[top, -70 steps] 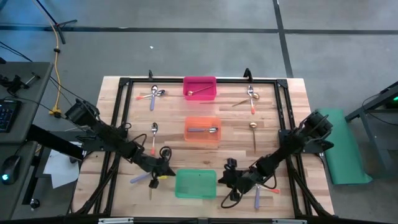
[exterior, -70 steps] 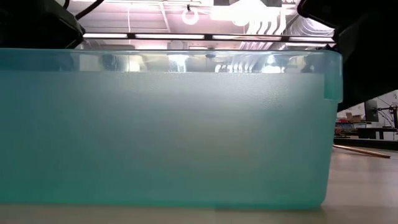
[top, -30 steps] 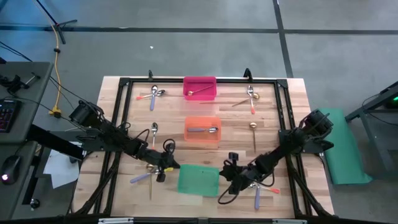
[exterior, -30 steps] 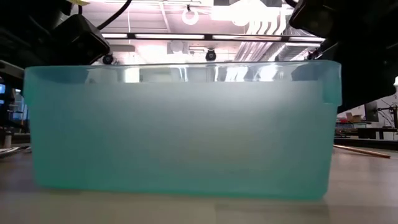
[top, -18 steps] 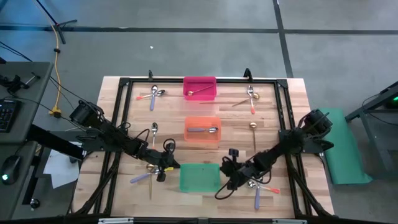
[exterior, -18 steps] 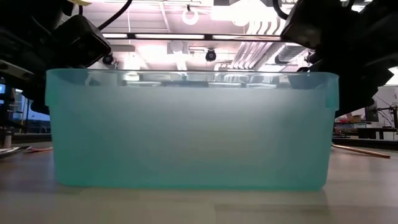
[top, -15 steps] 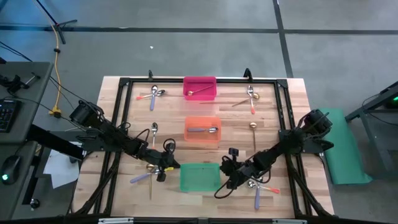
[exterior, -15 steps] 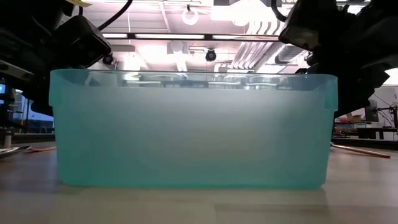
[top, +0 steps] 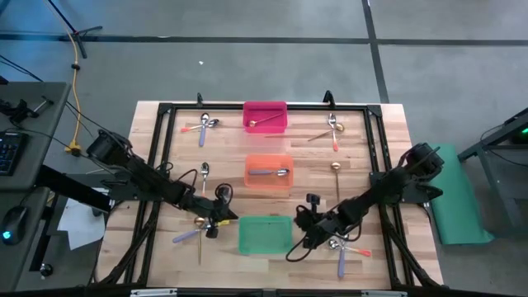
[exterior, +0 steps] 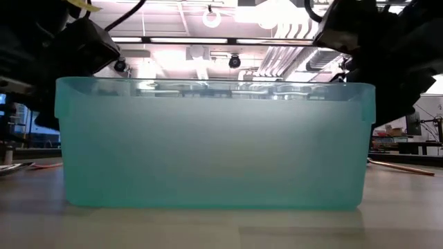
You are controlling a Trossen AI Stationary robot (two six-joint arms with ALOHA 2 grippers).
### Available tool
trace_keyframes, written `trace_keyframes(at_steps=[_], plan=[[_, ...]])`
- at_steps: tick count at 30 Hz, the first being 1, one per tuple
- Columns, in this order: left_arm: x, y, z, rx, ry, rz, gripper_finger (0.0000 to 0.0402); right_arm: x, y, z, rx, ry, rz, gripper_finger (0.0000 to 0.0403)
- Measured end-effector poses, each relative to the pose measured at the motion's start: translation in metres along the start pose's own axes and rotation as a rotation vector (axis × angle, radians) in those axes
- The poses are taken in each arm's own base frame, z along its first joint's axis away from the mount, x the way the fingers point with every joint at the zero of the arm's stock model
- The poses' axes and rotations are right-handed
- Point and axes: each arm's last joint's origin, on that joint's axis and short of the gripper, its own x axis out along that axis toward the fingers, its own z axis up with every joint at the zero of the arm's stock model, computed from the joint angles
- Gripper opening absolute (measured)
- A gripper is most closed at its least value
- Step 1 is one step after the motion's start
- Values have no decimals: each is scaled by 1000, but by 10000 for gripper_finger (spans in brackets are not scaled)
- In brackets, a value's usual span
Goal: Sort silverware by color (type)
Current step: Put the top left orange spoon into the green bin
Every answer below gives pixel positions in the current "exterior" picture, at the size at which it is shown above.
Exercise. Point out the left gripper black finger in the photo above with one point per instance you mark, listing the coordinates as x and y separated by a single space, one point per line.
46 121

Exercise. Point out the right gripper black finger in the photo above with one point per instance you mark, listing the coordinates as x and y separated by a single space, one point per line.
387 114

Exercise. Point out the teal translucent plastic bin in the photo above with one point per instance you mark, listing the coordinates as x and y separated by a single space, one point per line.
207 155

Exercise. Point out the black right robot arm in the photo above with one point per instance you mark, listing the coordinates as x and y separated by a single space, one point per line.
408 27

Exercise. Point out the brown cardboard box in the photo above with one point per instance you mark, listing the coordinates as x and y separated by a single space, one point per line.
394 131

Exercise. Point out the black computer monitor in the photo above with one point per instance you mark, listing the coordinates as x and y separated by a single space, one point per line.
413 126

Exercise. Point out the black background desk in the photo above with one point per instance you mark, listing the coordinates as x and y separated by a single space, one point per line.
410 147

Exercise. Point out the small white cylinder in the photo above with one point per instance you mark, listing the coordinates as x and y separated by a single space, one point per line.
8 155

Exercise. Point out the wooden stick on table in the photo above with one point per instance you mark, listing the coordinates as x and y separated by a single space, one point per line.
408 168

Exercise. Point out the yellow tag label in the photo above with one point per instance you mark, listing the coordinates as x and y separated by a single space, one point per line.
83 5

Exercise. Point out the black-framed glass window wall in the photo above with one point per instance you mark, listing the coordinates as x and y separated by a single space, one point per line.
41 133

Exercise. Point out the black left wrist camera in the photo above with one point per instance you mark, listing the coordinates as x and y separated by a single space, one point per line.
83 48

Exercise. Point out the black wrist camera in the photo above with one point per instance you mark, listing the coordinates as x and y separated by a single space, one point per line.
337 27
83 48

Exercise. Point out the silver ventilation duct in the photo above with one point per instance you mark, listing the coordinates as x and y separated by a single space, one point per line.
322 60

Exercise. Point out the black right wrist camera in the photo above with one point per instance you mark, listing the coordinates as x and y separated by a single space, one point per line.
337 27

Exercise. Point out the black overhead camera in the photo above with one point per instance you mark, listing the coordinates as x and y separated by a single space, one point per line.
119 65
234 61

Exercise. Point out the black overhead frame light bar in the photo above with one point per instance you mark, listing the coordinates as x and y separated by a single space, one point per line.
232 41

